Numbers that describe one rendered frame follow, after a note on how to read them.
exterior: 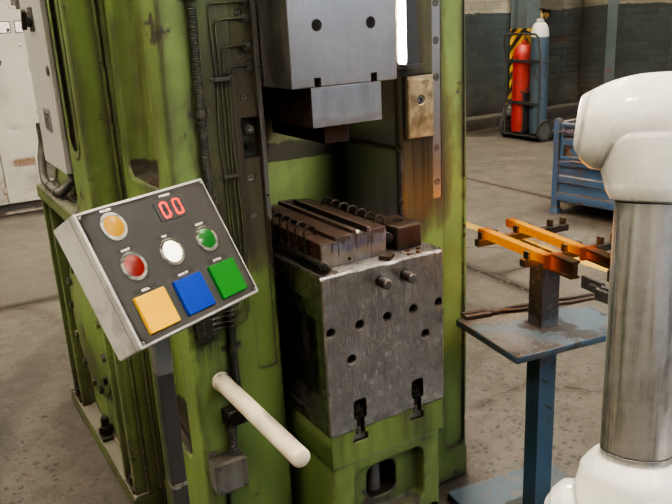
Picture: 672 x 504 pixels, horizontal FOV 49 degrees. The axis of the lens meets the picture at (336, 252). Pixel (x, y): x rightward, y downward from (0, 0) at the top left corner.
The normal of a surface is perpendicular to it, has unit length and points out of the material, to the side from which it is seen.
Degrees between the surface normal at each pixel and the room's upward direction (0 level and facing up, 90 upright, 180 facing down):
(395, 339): 90
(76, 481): 0
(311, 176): 90
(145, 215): 60
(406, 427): 90
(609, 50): 90
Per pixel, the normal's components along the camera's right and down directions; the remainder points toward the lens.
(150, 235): 0.69, -0.36
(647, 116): -0.37, 0.04
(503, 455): -0.05, -0.95
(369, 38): 0.52, 0.23
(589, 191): -0.80, 0.22
